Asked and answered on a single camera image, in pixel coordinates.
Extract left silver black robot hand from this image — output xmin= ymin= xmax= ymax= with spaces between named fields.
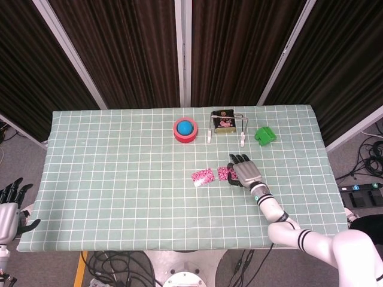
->
xmin=0 ymin=178 xmax=41 ymax=245

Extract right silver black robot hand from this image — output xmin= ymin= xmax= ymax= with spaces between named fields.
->
xmin=226 ymin=153 xmax=264 ymax=190

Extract pink patterned packet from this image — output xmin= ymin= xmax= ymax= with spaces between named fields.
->
xmin=217 ymin=166 xmax=237 ymax=182
xmin=190 ymin=167 xmax=216 ymax=188

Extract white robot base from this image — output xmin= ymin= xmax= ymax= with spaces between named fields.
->
xmin=143 ymin=249 xmax=228 ymax=287

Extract green plastic toy block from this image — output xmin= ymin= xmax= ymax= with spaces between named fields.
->
xmin=254 ymin=126 xmax=277 ymax=146

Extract red tape roll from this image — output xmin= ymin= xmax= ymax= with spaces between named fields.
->
xmin=172 ymin=117 xmax=199 ymax=145

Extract blue ball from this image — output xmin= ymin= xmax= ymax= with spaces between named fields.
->
xmin=176 ymin=119 xmax=194 ymax=136

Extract yellow floor tape strip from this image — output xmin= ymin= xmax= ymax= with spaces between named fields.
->
xmin=73 ymin=251 xmax=89 ymax=287

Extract green white grid tablecloth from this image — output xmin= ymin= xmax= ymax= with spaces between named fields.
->
xmin=16 ymin=104 xmax=349 ymax=252

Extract black foot pedal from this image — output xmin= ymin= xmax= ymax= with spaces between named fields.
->
xmin=341 ymin=190 xmax=383 ymax=209

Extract dark brown curtain panel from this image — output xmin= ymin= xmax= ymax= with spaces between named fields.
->
xmin=191 ymin=0 xmax=308 ymax=107
xmin=0 ymin=0 xmax=101 ymax=143
xmin=49 ymin=0 xmax=180 ymax=109
xmin=265 ymin=0 xmax=383 ymax=144

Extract black cloth bundle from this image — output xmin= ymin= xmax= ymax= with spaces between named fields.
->
xmin=348 ymin=214 xmax=383 ymax=237

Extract black inline switch cable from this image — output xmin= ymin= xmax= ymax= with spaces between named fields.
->
xmin=232 ymin=249 xmax=255 ymax=287

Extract black cable bundle under table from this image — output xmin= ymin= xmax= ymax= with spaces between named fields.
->
xmin=86 ymin=250 xmax=156 ymax=287

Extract tangled black cables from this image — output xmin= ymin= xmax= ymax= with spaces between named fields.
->
xmin=336 ymin=122 xmax=383 ymax=180

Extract white partition frame post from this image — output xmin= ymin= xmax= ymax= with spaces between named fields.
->
xmin=257 ymin=0 xmax=317 ymax=106
xmin=175 ymin=0 xmax=192 ymax=107
xmin=32 ymin=0 xmax=108 ymax=110

